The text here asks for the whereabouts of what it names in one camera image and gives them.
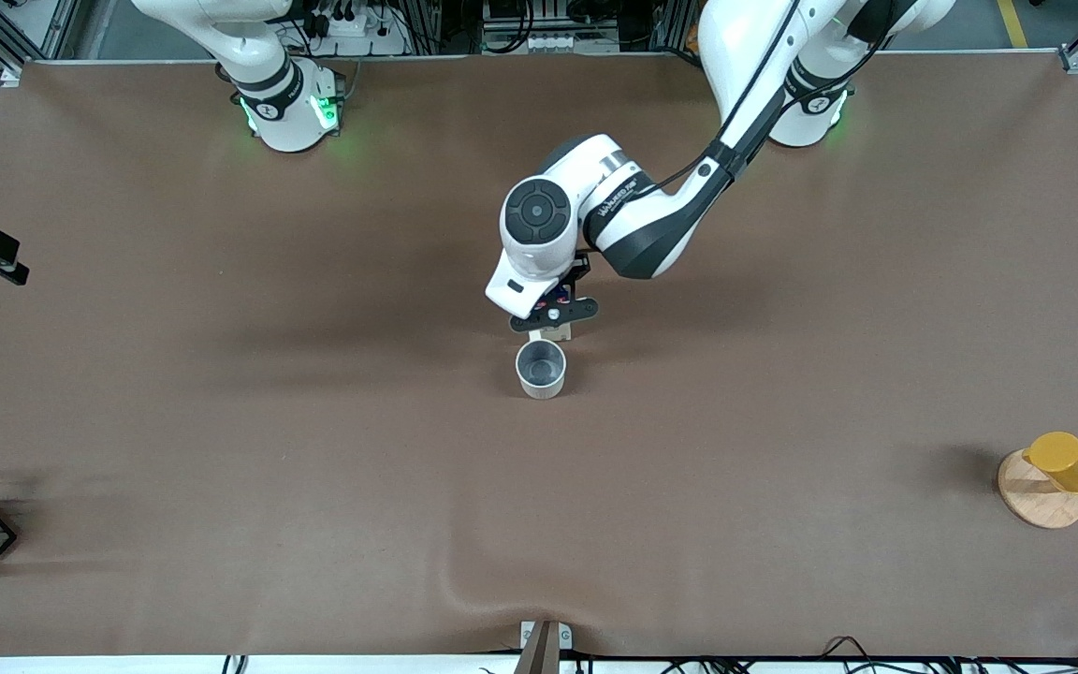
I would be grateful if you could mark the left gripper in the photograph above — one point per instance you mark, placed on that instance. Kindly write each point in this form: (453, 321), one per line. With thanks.
(579, 271)

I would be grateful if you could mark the blue milk carton green cap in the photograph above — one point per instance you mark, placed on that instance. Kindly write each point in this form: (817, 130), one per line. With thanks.
(558, 331)

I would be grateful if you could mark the grey cup dark inside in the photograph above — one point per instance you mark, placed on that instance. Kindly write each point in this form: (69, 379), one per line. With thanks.
(539, 384)

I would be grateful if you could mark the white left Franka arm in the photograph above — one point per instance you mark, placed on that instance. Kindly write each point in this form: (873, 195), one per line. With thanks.
(642, 225)

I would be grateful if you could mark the yellow plastic cup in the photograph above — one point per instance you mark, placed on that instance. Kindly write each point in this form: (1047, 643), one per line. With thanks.
(1068, 463)

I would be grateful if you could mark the long white power strip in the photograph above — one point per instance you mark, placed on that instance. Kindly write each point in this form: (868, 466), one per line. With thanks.
(572, 43)

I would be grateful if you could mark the bag of orange bread rolls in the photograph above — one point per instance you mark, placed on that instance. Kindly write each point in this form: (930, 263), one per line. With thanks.
(691, 39)

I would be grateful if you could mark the white power strip with plugs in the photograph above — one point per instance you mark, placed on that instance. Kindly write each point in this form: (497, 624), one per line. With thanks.
(352, 28)

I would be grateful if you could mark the round wooden mug stand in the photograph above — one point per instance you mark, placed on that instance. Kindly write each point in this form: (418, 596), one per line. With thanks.
(1035, 501)

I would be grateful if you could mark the metal table clamp bracket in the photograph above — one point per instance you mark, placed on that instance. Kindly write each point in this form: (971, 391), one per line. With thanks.
(544, 646)

